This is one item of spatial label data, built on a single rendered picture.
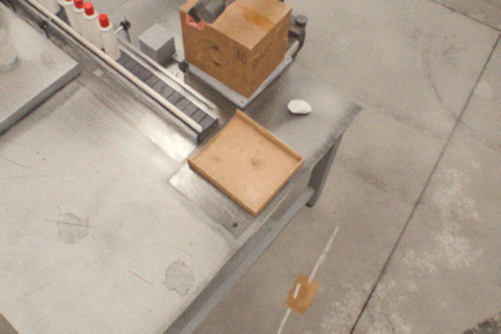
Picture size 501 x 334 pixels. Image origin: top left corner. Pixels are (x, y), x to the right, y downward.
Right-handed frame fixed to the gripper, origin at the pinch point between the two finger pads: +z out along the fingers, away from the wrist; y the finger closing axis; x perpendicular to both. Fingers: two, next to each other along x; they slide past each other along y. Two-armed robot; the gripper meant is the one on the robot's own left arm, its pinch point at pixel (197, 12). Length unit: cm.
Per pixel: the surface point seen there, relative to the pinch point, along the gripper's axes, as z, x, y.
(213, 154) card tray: 12.3, 38.0, 25.2
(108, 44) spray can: 34.1, -10.7, 14.1
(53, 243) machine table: 27, 19, 79
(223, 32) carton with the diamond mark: -1.2, 10.2, -1.7
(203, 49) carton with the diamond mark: 15.1, 12.4, -1.9
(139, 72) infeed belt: 34.5, 3.8, 13.1
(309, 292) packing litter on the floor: 45, 129, 26
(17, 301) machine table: 25, 21, 98
